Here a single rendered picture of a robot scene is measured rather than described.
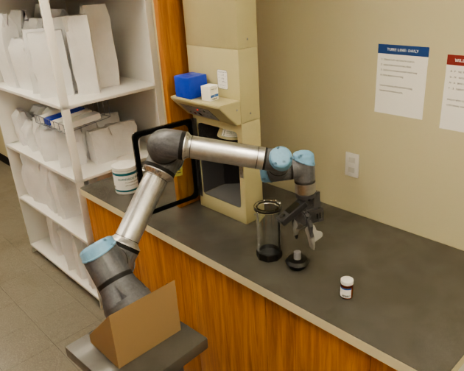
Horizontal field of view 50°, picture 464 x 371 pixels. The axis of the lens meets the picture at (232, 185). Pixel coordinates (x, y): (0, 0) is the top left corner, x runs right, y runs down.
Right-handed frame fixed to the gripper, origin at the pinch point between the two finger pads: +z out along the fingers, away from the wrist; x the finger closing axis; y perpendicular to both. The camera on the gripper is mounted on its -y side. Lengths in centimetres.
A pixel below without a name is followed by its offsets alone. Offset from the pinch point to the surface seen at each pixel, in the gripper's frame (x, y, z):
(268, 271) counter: 5.5, -12.7, 10.3
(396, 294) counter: -30.3, 17.3, 12.7
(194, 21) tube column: 62, -7, -79
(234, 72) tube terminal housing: 42, -1, -59
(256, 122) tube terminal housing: 43, 8, -37
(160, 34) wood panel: 72, -19, -75
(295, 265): -0.6, -4.2, 7.7
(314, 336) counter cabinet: -20.9, -11.2, 23.9
